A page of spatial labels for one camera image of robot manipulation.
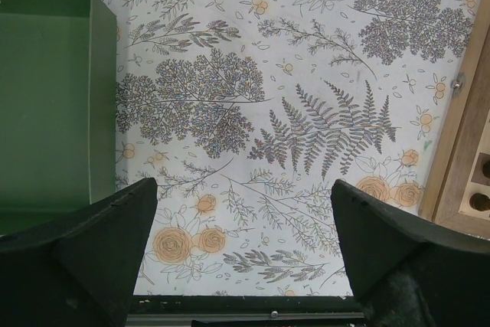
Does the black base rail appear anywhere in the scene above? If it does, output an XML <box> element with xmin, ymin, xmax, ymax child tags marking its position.
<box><xmin>126</xmin><ymin>296</ymin><xmax>367</xmax><ymax>326</ymax></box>

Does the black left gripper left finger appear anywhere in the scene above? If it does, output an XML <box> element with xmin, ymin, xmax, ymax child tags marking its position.
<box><xmin>1</xmin><ymin>178</ymin><xmax>157</xmax><ymax>326</ymax></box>

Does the dark chess knight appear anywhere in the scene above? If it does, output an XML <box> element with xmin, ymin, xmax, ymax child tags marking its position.
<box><xmin>481</xmin><ymin>160</ymin><xmax>490</xmax><ymax>181</ymax></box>

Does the floral table mat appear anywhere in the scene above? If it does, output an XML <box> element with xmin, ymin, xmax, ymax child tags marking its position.
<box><xmin>101</xmin><ymin>0</ymin><xmax>482</xmax><ymax>298</ymax></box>

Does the dark chess rook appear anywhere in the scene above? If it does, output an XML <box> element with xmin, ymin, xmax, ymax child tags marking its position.
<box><xmin>469</xmin><ymin>193</ymin><xmax>490</xmax><ymax>212</ymax></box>

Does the green open box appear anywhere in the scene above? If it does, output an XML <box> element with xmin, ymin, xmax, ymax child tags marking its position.
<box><xmin>1</xmin><ymin>0</ymin><xmax>116</xmax><ymax>235</ymax></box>

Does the wooden chess board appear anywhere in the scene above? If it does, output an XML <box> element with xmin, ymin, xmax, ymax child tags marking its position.
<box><xmin>418</xmin><ymin>0</ymin><xmax>489</xmax><ymax>239</ymax></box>

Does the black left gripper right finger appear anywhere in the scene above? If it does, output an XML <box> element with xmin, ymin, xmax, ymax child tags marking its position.
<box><xmin>331</xmin><ymin>180</ymin><xmax>489</xmax><ymax>326</ymax></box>

